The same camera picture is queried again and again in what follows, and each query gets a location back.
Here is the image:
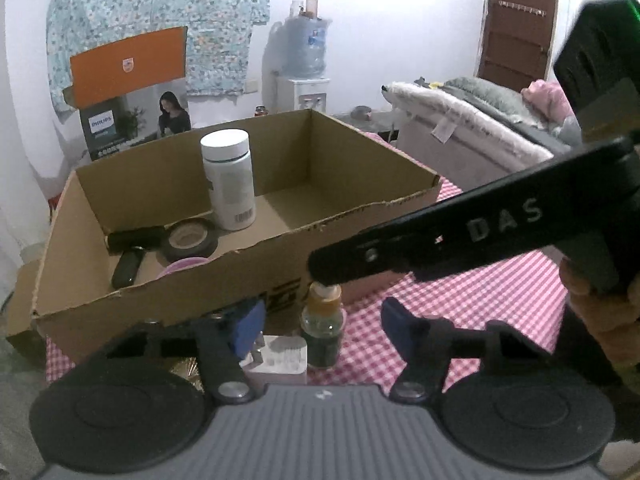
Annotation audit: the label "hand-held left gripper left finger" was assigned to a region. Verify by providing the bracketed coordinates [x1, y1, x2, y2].
[102, 298, 268, 406]

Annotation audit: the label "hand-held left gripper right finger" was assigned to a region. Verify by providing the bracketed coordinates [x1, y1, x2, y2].
[380, 296, 551, 405]

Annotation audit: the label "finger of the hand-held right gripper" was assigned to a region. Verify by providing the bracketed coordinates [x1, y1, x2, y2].
[307, 203, 443, 287]

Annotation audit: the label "brown cardboard box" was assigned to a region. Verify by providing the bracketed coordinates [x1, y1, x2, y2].
[31, 108, 444, 368]

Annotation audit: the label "small yellow-capped bottle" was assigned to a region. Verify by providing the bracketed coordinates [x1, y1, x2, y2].
[300, 281, 347, 371]

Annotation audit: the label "black tape roll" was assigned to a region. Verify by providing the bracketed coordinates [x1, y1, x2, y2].
[160, 217, 220, 262]

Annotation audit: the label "pink round lid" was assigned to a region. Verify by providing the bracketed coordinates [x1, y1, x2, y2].
[156, 256, 209, 280]

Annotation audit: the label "small black oblong device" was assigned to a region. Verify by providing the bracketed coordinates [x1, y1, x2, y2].
[111, 246, 147, 290]

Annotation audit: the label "white pill bottle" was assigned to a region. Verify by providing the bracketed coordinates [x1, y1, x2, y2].
[200, 129, 257, 231]

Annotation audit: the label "black cylinder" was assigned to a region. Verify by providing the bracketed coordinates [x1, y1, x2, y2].
[106, 226, 168, 254]

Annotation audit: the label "person's right hand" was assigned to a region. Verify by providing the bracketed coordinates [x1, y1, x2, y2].
[557, 257, 635, 367]

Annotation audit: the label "white charger adapter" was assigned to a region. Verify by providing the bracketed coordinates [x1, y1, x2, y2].
[239, 335, 309, 389]

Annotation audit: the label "pink cloth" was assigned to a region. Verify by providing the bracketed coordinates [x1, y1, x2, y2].
[520, 79, 581, 125]

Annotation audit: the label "grey blanket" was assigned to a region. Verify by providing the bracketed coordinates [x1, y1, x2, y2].
[440, 76, 583, 147]

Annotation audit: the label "brown wooden door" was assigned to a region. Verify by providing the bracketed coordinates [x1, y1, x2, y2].
[475, 0, 560, 93]

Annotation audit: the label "white water dispenser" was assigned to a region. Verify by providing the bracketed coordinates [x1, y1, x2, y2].
[272, 76, 331, 116]

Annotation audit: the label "metal hook rack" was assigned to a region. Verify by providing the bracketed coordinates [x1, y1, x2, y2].
[495, 1, 546, 16]

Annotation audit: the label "blue water jug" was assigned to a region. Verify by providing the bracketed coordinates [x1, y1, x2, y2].
[282, 16, 334, 80]

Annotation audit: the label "brown cardboard piece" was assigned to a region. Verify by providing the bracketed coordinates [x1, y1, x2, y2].
[5, 259, 52, 357]

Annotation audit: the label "orange and black appliance box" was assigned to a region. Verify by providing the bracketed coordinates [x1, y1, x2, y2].
[62, 26, 194, 162]

